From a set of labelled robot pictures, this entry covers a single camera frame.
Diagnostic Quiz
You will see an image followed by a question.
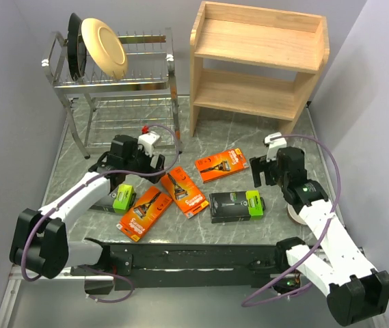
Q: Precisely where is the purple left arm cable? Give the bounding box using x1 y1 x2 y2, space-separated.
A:
19 123 184 304

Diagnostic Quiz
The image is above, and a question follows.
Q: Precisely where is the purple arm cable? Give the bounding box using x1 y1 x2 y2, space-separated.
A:
19 123 184 304
241 134 343 308

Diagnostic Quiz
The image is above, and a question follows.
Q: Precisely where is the orange razor box right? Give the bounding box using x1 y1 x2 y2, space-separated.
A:
195 148 249 183

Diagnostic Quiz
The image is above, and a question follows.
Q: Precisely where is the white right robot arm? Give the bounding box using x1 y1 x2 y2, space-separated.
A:
250 147 389 327

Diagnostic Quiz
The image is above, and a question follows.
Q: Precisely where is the beige wooden plate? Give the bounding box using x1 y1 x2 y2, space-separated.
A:
81 18 129 80

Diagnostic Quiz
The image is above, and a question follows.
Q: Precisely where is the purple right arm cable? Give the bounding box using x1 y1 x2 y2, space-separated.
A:
241 134 343 308

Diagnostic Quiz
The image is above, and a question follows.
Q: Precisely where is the wooden two-tier shelf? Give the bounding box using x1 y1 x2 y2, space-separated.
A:
189 1 330 134

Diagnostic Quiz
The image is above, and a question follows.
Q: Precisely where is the white small bowl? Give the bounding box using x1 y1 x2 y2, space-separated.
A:
287 204 308 226

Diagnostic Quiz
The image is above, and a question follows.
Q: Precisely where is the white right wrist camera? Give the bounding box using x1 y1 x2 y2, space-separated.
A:
264 133 287 162

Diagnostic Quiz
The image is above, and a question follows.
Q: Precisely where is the orange razor box left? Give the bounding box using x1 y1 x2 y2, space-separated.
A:
116 187 173 242

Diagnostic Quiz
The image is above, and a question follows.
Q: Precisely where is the chrome dish rack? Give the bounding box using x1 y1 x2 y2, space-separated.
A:
41 27 182 159

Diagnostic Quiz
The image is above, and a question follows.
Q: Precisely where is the orange razor box middle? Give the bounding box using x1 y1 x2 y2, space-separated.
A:
160 167 209 219

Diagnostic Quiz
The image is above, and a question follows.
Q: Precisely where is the black green razor box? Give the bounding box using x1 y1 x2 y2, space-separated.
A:
90 184 136 215
209 190 266 223

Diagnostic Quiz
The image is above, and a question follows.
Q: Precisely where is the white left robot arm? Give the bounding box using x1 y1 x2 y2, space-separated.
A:
9 132 165 279

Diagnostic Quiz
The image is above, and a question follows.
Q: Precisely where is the orange razor box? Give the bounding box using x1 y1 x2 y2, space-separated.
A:
195 148 249 183
160 167 209 219
116 187 173 242

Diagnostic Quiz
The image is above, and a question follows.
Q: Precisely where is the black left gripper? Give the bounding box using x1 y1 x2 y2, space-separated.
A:
124 139 165 183

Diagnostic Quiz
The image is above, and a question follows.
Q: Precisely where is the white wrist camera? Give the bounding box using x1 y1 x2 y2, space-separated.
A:
137 126 161 157
264 133 287 162

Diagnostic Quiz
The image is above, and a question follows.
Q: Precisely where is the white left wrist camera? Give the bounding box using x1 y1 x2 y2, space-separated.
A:
137 126 161 157

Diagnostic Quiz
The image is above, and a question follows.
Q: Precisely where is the black plate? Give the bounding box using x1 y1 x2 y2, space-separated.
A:
67 13 88 81

